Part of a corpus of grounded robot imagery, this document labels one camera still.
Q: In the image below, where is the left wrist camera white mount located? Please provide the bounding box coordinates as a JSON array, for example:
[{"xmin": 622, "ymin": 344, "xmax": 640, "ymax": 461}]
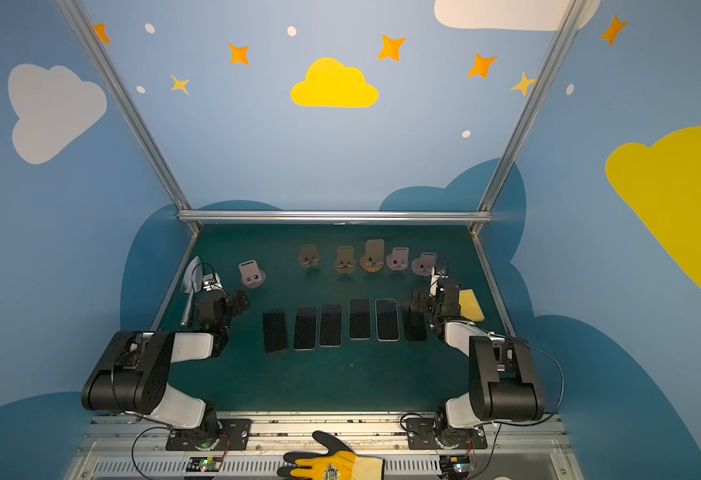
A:
[{"xmin": 202, "ymin": 273, "xmax": 224, "ymax": 291}]

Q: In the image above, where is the pink phone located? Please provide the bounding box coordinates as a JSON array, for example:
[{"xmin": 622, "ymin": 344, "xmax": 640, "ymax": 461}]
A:
[{"xmin": 318, "ymin": 304, "xmax": 342, "ymax": 347}]

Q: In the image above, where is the aluminium frame right post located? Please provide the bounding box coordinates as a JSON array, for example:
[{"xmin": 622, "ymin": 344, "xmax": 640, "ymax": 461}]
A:
[{"xmin": 477, "ymin": 0, "xmax": 588, "ymax": 212}]

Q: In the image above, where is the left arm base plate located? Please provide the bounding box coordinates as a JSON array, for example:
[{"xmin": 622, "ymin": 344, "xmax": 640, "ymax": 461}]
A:
[{"xmin": 166, "ymin": 418, "xmax": 252, "ymax": 452}]

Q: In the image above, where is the green circuit board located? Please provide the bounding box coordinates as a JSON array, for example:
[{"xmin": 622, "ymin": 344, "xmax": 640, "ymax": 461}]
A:
[
  {"xmin": 186, "ymin": 456, "xmax": 224, "ymax": 473},
  {"xmin": 438, "ymin": 456, "xmax": 473, "ymax": 480}
]

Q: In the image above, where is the grey round stand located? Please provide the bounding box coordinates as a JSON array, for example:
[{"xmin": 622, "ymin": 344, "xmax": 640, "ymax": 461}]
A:
[{"xmin": 238, "ymin": 260, "xmax": 266, "ymax": 289}]

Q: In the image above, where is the aluminium frame left post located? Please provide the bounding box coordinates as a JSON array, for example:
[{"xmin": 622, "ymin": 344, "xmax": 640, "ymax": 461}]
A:
[{"xmin": 55, "ymin": 0, "xmax": 194, "ymax": 211}]

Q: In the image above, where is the yellow black work glove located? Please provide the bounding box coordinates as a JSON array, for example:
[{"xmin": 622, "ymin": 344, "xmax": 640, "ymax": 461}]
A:
[{"xmin": 276, "ymin": 430, "xmax": 385, "ymax": 480}]

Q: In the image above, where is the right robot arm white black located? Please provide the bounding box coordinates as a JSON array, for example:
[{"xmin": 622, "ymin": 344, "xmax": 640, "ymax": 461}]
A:
[{"xmin": 408, "ymin": 287, "xmax": 545, "ymax": 432}]

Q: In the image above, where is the black phone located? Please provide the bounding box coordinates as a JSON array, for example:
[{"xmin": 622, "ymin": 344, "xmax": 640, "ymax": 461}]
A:
[
  {"xmin": 401, "ymin": 302, "xmax": 428, "ymax": 342},
  {"xmin": 350, "ymin": 298, "xmax": 371, "ymax": 340},
  {"xmin": 262, "ymin": 308, "xmax": 288, "ymax": 354}
]

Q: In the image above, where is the right green circuit board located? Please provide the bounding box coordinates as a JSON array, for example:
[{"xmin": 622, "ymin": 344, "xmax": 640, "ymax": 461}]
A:
[{"xmin": 438, "ymin": 456, "xmax": 473, "ymax": 480}]

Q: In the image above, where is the grey garden trowel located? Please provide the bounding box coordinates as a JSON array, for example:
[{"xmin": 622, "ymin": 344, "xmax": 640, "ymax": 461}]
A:
[{"xmin": 180, "ymin": 256, "xmax": 202, "ymax": 327}]

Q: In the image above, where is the yellow sponge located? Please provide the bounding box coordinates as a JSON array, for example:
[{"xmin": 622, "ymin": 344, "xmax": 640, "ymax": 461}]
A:
[{"xmin": 458, "ymin": 289, "xmax": 485, "ymax": 322}]

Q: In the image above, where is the left green circuit board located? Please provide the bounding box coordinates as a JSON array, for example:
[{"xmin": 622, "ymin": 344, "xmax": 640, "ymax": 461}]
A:
[{"xmin": 186, "ymin": 456, "xmax": 224, "ymax": 473}]

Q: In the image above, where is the round wooden phone stand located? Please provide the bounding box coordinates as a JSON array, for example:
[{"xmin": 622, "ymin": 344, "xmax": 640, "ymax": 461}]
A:
[{"xmin": 359, "ymin": 239, "xmax": 385, "ymax": 273}]

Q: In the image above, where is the white-framed phone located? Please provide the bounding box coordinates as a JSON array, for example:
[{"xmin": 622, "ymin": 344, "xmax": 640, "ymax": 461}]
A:
[{"xmin": 375, "ymin": 299, "xmax": 400, "ymax": 342}]

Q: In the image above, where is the grey stand of pink phone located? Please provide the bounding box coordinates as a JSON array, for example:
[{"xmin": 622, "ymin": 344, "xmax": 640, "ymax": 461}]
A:
[{"xmin": 334, "ymin": 245, "xmax": 356, "ymax": 275}]

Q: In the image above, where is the silver phone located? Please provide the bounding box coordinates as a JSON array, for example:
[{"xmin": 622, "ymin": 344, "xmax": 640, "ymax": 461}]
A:
[{"xmin": 294, "ymin": 306, "xmax": 318, "ymax": 351}]

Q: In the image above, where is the aluminium frame post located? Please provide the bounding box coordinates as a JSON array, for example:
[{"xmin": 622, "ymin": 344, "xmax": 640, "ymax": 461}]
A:
[
  {"xmin": 55, "ymin": 0, "xmax": 194, "ymax": 211},
  {"xmin": 477, "ymin": 0, "xmax": 588, "ymax": 212}
]

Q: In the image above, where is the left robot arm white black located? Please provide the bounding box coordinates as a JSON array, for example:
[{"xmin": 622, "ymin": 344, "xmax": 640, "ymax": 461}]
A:
[{"xmin": 82, "ymin": 289, "xmax": 250, "ymax": 436}]

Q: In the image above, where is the aluminium frame rear bar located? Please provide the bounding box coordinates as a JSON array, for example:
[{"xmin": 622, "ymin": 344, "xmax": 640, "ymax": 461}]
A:
[{"xmin": 178, "ymin": 210, "xmax": 492, "ymax": 224}]

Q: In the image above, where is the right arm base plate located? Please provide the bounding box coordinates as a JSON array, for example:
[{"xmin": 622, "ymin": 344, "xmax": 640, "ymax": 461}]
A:
[{"xmin": 399, "ymin": 415, "xmax": 487, "ymax": 450}]

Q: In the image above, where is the grey stand of rear phone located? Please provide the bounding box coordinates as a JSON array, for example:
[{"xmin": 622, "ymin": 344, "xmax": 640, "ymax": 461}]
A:
[{"xmin": 298, "ymin": 243, "xmax": 320, "ymax": 269}]

